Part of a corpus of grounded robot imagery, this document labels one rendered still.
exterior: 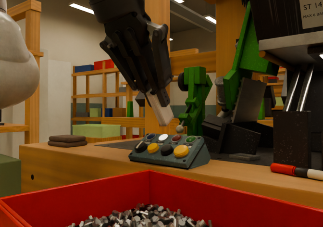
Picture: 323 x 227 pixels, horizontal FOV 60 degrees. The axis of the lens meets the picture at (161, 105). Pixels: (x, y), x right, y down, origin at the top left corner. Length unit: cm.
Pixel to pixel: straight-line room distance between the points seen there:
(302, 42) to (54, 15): 865
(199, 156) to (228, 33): 70
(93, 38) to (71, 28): 85
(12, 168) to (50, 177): 35
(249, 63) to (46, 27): 820
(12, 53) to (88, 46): 884
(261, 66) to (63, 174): 57
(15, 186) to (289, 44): 50
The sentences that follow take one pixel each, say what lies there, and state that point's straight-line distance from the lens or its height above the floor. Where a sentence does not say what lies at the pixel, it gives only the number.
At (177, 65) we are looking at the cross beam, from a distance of 138.
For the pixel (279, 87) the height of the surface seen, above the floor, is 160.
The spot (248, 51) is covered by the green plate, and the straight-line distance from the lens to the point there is 73.
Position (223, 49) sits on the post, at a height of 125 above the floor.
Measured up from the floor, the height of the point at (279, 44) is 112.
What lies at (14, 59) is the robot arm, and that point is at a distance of 69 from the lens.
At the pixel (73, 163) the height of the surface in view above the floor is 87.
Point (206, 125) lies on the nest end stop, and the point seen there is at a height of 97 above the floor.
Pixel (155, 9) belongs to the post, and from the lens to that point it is 141.
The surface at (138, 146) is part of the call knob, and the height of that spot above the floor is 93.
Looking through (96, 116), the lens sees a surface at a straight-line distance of 713.
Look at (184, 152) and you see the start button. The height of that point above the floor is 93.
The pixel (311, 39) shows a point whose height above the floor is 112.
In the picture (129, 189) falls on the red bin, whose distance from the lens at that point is 41.
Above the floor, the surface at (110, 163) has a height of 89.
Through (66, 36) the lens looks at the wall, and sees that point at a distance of 906.
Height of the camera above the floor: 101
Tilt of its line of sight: 1 degrees up
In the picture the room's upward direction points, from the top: straight up
